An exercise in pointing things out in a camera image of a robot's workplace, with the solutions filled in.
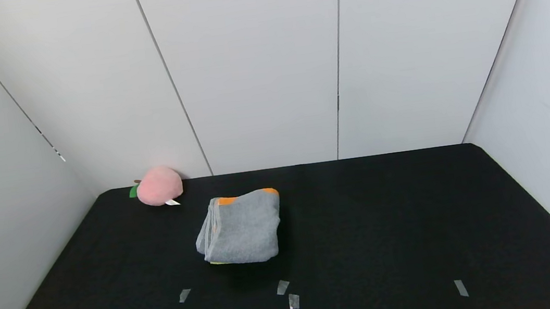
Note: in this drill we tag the clear tape piece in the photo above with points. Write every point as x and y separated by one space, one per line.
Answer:
461 288
294 301
184 295
282 287

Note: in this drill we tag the pink plush peach toy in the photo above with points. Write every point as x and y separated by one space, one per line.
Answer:
158 187

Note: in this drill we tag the yellow towel with black trim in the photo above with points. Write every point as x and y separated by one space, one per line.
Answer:
217 262

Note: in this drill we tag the grey towel with orange stripes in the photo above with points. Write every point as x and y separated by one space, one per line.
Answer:
242 229

